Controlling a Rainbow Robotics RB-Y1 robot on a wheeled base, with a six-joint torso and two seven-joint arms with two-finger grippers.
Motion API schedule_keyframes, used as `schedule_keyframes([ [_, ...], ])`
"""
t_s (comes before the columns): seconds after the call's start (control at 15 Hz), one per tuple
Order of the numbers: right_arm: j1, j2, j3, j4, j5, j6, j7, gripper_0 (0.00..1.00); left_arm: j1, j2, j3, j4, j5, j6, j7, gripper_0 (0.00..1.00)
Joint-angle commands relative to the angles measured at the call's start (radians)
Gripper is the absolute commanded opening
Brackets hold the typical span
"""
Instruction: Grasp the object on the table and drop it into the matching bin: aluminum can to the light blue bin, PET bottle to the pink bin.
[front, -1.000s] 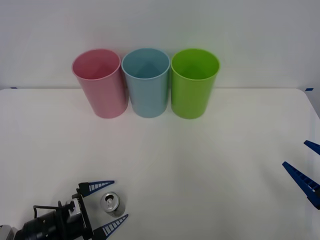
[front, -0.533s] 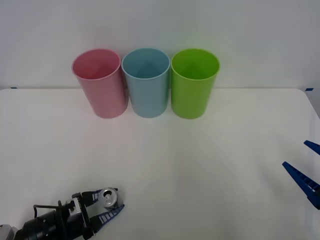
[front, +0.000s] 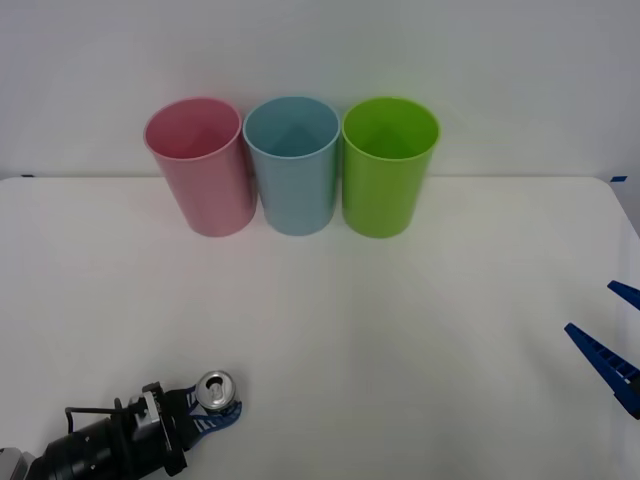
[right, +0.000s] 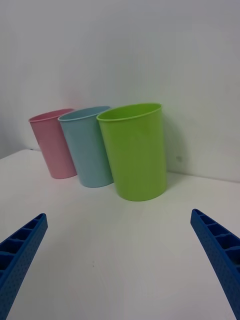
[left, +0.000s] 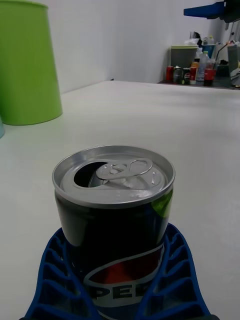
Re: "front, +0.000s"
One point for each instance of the pink plastic bin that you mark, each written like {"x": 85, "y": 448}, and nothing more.
{"x": 210, "y": 192}

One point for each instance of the silver drink can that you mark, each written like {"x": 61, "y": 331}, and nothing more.
{"x": 216, "y": 393}

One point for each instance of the pale blue plastic bin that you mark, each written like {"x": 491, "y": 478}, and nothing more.
{"x": 296, "y": 197}

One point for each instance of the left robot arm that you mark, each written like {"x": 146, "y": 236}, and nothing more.
{"x": 85, "y": 450}

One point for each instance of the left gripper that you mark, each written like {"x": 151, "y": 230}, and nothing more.
{"x": 177, "y": 430}

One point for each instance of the green plastic bin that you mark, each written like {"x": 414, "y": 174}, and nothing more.
{"x": 385, "y": 200}

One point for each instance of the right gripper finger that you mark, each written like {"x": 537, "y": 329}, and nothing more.
{"x": 627, "y": 294}
{"x": 607, "y": 365}

